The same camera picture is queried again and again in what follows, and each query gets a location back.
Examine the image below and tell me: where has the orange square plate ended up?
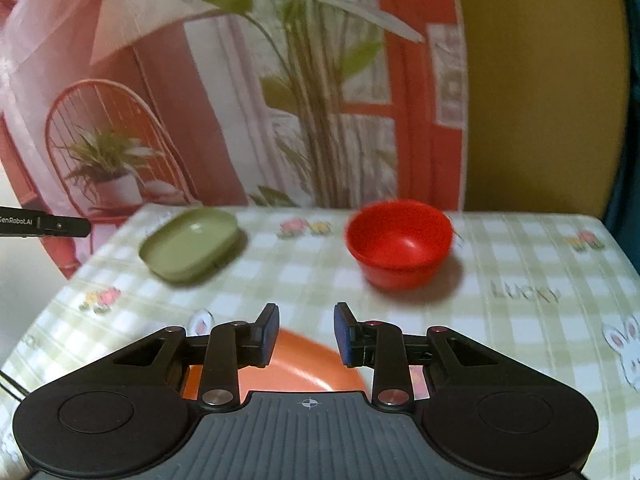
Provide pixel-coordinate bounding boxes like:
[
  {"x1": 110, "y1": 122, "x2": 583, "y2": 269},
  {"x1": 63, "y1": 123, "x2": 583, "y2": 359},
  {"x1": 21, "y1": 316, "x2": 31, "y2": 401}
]
[{"x1": 180, "y1": 327, "x2": 371, "y2": 404}]

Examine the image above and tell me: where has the red bowl far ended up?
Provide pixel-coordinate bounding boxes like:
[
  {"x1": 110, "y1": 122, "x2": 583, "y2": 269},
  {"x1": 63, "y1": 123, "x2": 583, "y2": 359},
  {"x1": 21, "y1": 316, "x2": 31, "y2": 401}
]
[{"x1": 344, "y1": 200, "x2": 454, "y2": 292}]

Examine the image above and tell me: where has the green square plate far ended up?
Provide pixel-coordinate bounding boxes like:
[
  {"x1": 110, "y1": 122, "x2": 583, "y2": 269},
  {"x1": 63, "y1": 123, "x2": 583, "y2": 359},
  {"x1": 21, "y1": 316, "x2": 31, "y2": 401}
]
[{"x1": 138, "y1": 207, "x2": 241, "y2": 284}]

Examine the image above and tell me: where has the printed backdrop cloth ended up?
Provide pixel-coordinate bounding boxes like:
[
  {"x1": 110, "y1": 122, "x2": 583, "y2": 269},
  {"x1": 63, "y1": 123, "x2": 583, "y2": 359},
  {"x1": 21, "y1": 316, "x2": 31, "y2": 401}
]
[{"x1": 1, "y1": 0, "x2": 468, "y2": 276}]

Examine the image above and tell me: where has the green checked tablecloth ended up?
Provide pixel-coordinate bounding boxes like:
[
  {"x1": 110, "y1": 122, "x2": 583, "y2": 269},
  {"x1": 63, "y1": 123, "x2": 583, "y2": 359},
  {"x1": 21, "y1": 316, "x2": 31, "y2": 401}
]
[{"x1": 2, "y1": 206, "x2": 639, "y2": 479}]

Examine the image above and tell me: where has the teal curtain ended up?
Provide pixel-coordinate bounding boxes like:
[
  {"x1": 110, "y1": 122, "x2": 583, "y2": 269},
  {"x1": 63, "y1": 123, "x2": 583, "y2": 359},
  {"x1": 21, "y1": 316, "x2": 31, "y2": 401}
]
[{"x1": 604, "y1": 0, "x2": 639, "y2": 270}]

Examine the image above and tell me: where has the wooden board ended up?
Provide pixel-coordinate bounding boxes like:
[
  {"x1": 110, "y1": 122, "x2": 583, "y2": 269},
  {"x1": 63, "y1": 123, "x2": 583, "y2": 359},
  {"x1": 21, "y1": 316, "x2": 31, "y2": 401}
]
[{"x1": 461, "y1": 0, "x2": 628, "y2": 216}]

